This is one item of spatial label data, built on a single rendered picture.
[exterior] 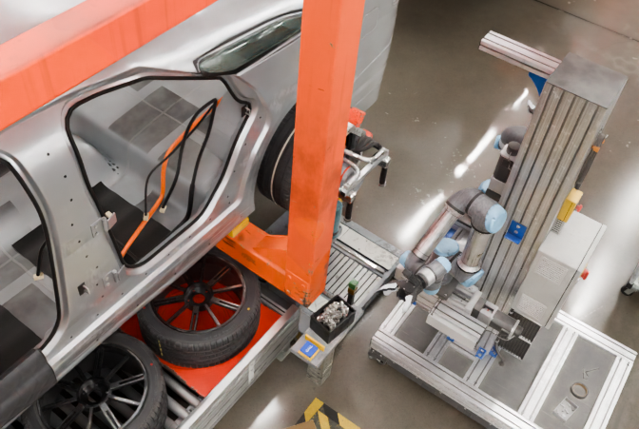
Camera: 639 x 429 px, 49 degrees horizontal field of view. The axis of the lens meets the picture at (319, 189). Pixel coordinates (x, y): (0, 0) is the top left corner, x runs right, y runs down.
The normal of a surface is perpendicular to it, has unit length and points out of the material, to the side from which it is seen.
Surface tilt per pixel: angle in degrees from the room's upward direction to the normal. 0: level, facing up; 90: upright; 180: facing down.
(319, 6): 90
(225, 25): 38
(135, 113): 6
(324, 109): 90
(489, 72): 0
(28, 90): 90
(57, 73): 90
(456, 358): 0
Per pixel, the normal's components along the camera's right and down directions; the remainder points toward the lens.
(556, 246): 0.07, -0.68
